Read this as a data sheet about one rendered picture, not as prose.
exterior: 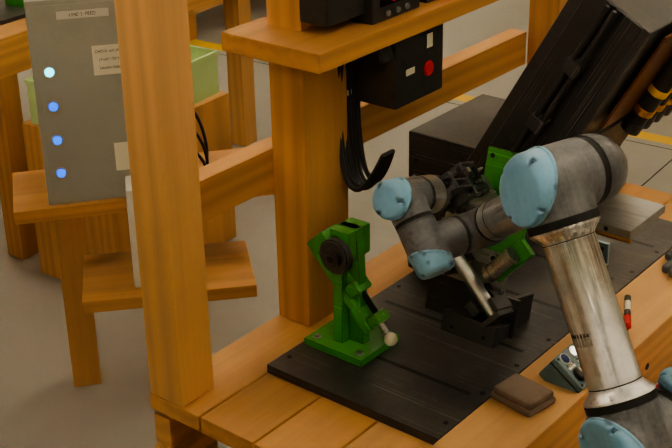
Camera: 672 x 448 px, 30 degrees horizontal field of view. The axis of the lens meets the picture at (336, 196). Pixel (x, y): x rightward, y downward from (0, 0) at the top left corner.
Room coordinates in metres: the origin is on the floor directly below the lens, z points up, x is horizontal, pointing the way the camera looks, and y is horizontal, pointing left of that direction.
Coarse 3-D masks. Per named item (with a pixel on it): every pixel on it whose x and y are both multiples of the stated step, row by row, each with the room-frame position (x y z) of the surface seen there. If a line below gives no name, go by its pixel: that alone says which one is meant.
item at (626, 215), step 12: (600, 204) 2.40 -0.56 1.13; (612, 204) 2.40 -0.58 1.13; (624, 204) 2.40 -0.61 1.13; (636, 204) 2.40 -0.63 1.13; (648, 204) 2.40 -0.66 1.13; (660, 204) 2.39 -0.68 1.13; (612, 216) 2.34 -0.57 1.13; (624, 216) 2.34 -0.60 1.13; (636, 216) 2.34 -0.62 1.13; (648, 216) 2.34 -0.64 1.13; (600, 228) 2.31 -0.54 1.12; (612, 228) 2.29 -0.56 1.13; (624, 228) 2.28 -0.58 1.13; (636, 228) 2.29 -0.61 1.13; (624, 240) 2.28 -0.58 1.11
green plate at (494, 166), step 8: (488, 152) 2.38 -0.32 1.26; (496, 152) 2.37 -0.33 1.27; (504, 152) 2.36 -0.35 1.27; (488, 160) 2.38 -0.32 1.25; (496, 160) 2.37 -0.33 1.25; (504, 160) 2.36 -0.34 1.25; (488, 168) 2.37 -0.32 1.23; (496, 168) 2.36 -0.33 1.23; (488, 176) 2.37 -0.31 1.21; (496, 176) 2.36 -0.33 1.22; (496, 184) 2.35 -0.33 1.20; (496, 192) 2.35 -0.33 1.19; (520, 232) 2.29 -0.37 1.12; (504, 240) 2.30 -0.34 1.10; (512, 240) 2.29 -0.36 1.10; (488, 248) 2.32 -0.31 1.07; (496, 248) 2.31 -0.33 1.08; (504, 248) 2.30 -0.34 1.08
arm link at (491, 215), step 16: (608, 144) 1.83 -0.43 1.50; (624, 160) 1.84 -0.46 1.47; (624, 176) 1.82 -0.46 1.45; (480, 208) 2.09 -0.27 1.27; (496, 208) 2.04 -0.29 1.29; (464, 224) 2.09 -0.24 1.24; (480, 224) 2.07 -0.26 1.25; (496, 224) 2.04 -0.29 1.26; (512, 224) 2.01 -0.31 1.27; (480, 240) 2.08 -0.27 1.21; (496, 240) 2.07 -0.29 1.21
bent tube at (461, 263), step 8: (488, 184) 2.35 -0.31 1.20; (448, 216) 2.36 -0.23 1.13; (464, 256) 2.33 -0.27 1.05; (456, 264) 2.32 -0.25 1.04; (464, 264) 2.31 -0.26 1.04; (464, 272) 2.30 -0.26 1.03; (472, 272) 2.30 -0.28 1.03; (464, 280) 2.30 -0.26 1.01; (472, 280) 2.29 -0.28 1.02; (480, 280) 2.29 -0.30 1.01; (472, 288) 2.28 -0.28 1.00; (480, 288) 2.27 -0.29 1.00; (480, 296) 2.26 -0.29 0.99; (488, 296) 2.26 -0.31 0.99; (480, 304) 2.26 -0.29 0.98; (488, 304) 2.25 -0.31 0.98; (488, 312) 2.24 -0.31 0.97
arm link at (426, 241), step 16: (400, 224) 2.06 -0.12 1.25; (416, 224) 2.05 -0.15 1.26; (432, 224) 2.06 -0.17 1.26; (448, 224) 2.08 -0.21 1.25; (416, 240) 2.04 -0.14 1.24; (432, 240) 2.03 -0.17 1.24; (448, 240) 2.05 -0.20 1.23; (464, 240) 2.07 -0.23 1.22; (416, 256) 2.02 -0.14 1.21; (432, 256) 2.02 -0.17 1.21; (448, 256) 2.03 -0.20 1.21; (416, 272) 2.02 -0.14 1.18; (432, 272) 2.01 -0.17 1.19
